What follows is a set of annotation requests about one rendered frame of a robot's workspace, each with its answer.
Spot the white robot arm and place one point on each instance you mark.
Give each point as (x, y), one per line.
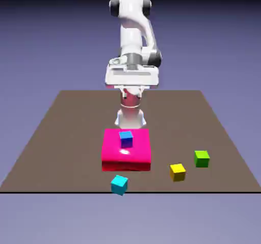
(131, 33)

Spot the small cyan cube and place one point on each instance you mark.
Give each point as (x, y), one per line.
(119, 185)

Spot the small green cube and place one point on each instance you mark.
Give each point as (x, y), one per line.
(201, 158)

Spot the small yellow cube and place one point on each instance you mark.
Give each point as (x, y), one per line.
(177, 172)

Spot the large pink box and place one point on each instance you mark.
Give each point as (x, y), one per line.
(126, 156)

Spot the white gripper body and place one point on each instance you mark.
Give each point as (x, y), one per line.
(131, 77)

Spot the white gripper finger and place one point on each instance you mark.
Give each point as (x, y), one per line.
(124, 94)
(139, 93)

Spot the small blue cube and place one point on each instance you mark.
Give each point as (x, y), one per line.
(126, 138)

